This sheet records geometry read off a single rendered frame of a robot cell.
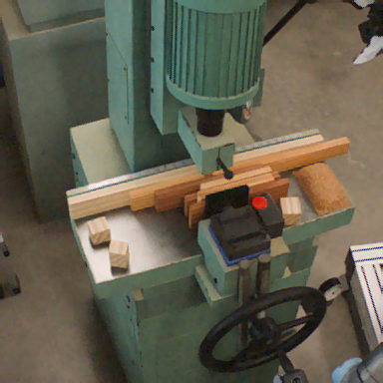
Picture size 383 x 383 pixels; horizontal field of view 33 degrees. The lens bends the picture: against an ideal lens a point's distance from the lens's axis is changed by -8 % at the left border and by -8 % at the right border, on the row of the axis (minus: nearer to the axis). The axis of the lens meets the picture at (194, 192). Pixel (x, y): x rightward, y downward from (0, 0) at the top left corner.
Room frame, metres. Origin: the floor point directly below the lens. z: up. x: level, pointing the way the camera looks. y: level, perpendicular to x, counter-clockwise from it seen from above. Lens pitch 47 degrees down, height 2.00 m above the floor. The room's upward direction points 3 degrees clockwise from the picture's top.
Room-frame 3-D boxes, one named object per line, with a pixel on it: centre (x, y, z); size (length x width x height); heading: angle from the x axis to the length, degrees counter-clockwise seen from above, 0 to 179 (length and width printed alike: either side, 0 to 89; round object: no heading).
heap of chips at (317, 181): (1.04, -0.29, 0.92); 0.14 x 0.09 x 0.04; 23
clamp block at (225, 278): (0.84, -0.10, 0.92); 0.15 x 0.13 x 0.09; 113
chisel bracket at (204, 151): (1.04, -0.02, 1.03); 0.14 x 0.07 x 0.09; 23
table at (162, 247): (0.92, -0.07, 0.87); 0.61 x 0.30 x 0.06; 113
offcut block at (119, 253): (0.81, 0.14, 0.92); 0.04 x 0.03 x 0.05; 85
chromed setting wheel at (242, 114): (1.19, -0.09, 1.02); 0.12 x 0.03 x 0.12; 23
